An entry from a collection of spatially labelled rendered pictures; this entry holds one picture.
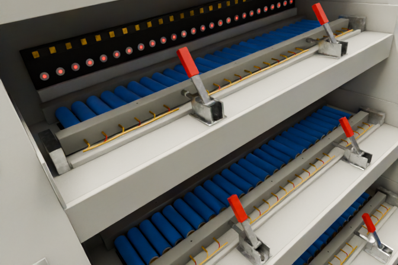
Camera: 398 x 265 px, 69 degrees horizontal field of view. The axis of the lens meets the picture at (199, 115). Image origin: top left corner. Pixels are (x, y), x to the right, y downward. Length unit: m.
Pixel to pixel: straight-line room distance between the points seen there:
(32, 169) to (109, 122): 0.11
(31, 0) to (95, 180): 0.16
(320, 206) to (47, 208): 0.38
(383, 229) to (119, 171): 0.60
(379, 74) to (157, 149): 0.51
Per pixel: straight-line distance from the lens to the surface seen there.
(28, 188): 0.27
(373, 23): 0.67
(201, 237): 0.43
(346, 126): 0.57
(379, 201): 0.78
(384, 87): 0.70
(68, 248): 0.29
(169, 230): 0.45
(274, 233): 0.46
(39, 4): 0.29
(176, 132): 0.33
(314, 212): 0.50
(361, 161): 0.58
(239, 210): 0.40
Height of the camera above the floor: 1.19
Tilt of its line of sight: 12 degrees down
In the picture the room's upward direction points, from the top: 19 degrees counter-clockwise
